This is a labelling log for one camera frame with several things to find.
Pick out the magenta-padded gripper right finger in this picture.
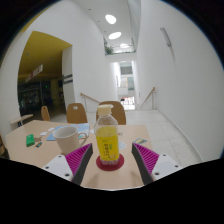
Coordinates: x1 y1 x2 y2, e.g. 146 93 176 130
130 142 183 186

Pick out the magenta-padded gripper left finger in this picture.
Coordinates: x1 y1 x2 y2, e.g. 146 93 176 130
41 143 94 186

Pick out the clear bottle with yellow drink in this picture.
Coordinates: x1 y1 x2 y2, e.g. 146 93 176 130
93 104 120 166

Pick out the white mug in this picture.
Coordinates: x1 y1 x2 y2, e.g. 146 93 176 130
52 125 88 156

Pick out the light blue booklet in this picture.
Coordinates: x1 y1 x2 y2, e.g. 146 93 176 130
45 123 91 142

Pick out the colourful printed card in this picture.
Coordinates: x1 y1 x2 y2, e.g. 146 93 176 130
132 137 149 145

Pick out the small green box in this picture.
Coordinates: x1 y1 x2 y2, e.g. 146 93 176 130
25 133 36 148

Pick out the flat round red coaster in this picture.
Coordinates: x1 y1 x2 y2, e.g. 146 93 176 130
95 153 125 172

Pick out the wooden chair with round hole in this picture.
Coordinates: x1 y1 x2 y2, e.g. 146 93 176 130
40 105 51 122
65 102 89 125
95 100 127 126

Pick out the small wooden side table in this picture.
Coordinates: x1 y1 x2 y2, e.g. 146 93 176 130
9 113 34 127

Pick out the wooden stair handrail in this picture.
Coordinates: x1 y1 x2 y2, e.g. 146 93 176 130
79 92 101 113
138 86 157 110

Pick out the dark shop shelf unit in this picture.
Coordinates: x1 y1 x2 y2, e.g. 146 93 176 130
17 79 64 116

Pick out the hanging white sign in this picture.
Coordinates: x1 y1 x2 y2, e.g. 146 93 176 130
24 64 44 84

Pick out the green balcony plant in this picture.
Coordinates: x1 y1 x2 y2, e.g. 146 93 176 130
103 44 115 56

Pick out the group of round ceiling lights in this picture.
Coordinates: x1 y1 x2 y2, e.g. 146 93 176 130
104 13 131 50

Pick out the long grey wall lamp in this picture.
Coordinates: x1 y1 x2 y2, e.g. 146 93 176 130
159 27 172 48

